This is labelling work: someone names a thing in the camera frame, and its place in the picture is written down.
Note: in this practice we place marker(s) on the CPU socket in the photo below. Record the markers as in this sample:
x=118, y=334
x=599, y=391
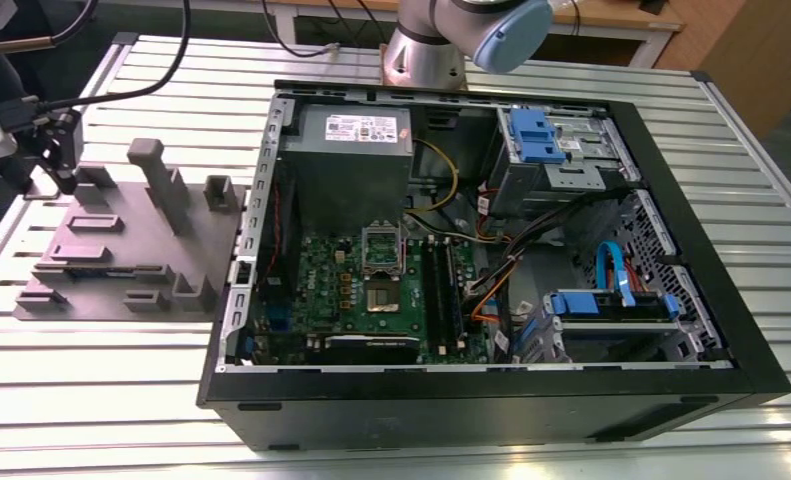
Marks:
x=384, y=297

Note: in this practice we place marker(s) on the wooden desk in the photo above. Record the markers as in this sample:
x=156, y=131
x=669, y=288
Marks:
x=625, y=22

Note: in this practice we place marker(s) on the grey metal drive cage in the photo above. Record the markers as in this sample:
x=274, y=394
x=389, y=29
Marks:
x=572, y=176

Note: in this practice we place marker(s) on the black graphics card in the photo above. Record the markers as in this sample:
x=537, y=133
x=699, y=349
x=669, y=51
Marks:
x=369, y=347

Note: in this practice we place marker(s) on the grey metal disk bay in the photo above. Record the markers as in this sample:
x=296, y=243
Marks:
x=696, y=345

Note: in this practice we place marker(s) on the RAM stick with label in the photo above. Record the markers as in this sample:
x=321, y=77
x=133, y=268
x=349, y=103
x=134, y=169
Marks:
x=102, y=274

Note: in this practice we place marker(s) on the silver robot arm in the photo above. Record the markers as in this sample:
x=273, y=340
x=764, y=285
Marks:
x=422, y=60

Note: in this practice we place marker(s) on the black PC case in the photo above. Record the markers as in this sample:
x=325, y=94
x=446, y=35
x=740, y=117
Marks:
x=436, y=395

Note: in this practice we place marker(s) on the green motherboard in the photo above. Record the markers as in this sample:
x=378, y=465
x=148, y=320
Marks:
x=325, y=265

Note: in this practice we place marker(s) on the hard disk in blue carrier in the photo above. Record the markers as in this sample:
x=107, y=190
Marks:
x=577, y=304

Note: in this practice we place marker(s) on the grey parts rack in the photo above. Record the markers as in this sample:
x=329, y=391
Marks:
x=145, y=250

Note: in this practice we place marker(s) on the wooden cabinet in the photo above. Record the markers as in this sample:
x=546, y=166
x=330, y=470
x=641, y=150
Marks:
x=763, y=60

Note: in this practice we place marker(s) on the grey power supply unit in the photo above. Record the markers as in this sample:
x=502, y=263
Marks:
x=349, y=175

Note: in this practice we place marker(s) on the blue drive carrier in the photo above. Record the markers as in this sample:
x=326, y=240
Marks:
x=532, y=135

